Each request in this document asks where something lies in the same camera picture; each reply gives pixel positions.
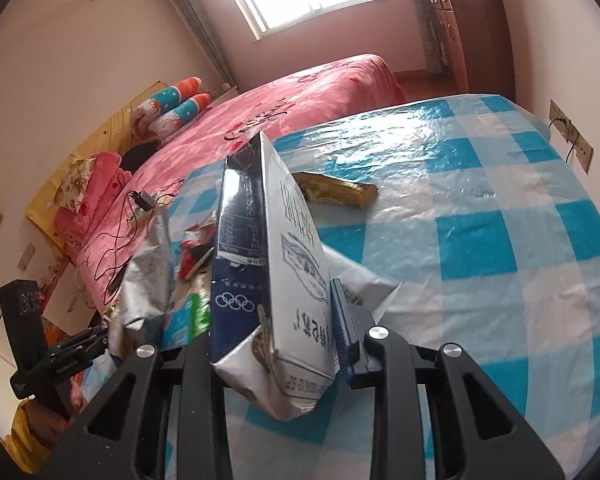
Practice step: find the gold snack wrapper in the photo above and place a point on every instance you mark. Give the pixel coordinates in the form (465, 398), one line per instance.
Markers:
(340, 191)

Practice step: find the wall socket panel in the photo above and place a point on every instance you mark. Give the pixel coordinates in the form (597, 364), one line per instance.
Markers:
(572, 137)

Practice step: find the cartoon bolster pillow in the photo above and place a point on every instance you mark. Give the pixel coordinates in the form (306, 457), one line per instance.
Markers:
(185, 112)
(165, 102)

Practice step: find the red snack wrapper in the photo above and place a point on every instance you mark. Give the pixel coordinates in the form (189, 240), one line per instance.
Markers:
(195, 255)

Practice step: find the silver foil bag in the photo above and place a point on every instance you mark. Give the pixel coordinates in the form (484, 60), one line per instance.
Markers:
(145, 280)

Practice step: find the hanging patterned cloth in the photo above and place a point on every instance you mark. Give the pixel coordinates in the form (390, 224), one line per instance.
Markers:
(432, 40)

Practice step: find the white standing air conditioner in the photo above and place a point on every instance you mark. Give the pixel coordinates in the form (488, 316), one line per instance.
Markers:
(195, 25)

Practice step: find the pink bedspread bed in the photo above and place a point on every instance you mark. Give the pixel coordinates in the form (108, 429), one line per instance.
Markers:
(290, 105)

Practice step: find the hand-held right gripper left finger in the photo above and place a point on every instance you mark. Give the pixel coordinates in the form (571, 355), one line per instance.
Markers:
(200, 385)

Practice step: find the black charger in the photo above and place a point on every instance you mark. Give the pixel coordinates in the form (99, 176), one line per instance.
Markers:
(144, 200)

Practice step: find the yellow headboard sheet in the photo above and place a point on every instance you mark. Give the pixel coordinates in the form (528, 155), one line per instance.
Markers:
(105, 130)

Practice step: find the white plastic wrapper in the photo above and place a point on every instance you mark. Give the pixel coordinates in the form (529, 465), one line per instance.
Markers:
(365, 280)

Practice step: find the green cartoon snack packet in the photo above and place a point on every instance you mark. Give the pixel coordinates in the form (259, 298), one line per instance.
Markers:
(190, 315)

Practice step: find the person's left hand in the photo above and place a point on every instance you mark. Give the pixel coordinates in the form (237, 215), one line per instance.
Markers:
(55, 422)

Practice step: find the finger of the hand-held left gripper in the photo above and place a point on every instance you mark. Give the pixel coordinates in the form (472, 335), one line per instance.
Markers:
(92, 335)
(87, 352)

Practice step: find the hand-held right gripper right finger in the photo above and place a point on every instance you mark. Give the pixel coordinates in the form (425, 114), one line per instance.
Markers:
(341, 325)

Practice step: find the black garment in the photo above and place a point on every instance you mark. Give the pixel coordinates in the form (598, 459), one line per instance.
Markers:
(140, 155)

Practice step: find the person's left forearm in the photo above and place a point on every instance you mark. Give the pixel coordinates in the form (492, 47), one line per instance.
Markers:
(27, 440)

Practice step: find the wooden wardrobe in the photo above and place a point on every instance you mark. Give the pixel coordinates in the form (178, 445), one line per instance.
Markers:
(475, 25)

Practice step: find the blue and white milk carton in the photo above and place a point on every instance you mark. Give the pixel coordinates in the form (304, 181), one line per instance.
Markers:
(290, 240)

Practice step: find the floral pillow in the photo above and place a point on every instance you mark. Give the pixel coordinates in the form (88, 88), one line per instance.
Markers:
(75, 182)

